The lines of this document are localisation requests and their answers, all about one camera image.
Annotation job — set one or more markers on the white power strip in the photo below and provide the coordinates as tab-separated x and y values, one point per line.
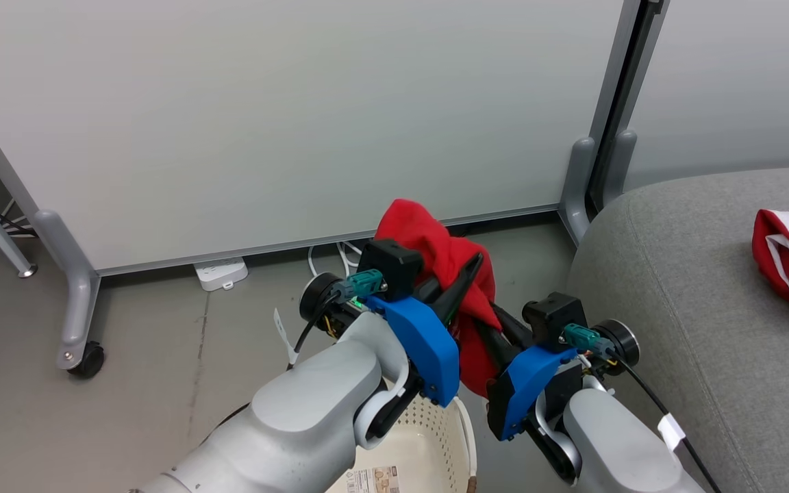
222	274

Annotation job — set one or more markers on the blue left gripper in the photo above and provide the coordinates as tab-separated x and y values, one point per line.
429	349

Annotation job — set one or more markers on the plain red cloth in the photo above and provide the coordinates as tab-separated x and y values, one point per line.
422	233

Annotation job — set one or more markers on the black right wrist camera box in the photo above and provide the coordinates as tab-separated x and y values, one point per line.
552	311

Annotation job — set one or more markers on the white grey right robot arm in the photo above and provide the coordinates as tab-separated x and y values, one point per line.
614	445

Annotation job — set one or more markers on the printed basket label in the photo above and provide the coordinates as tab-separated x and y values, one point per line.
374	481

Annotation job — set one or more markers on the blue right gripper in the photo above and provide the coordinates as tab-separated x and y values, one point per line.
524	390

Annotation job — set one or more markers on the beige perforated laundry basket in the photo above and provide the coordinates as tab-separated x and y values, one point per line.
429	445

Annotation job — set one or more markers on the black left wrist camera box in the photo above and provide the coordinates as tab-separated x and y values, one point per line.
389	267

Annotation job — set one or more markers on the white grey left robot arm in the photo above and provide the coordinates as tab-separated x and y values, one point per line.
312	411

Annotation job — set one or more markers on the grey partition foot post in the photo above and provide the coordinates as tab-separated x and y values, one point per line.
578	185
622	157
76	287

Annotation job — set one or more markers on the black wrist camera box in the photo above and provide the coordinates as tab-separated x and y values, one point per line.
552	311
389	267

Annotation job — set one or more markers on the black caster wheel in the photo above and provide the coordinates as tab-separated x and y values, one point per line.
90	359

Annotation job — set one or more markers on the grey fabric sofa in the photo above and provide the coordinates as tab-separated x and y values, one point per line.
675	308

